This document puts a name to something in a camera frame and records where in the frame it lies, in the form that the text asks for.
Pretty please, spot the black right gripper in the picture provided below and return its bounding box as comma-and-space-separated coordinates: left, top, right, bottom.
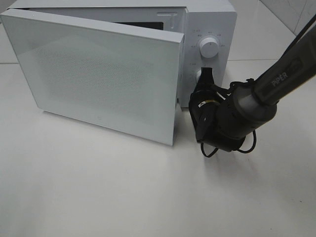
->
189, 67, 222, 119

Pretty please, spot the white microwave knob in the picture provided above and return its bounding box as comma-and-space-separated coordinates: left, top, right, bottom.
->
196, 70, 201, 83
199, 36, 219, 58

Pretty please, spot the white microwave door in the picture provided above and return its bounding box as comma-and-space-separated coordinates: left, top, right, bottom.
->
0, 8, 184, 145

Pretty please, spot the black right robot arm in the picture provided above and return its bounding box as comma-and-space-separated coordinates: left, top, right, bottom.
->
189, 27, 316, 152

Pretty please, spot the white microwave oven body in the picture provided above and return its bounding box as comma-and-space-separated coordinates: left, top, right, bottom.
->
8, 0, 237, 107

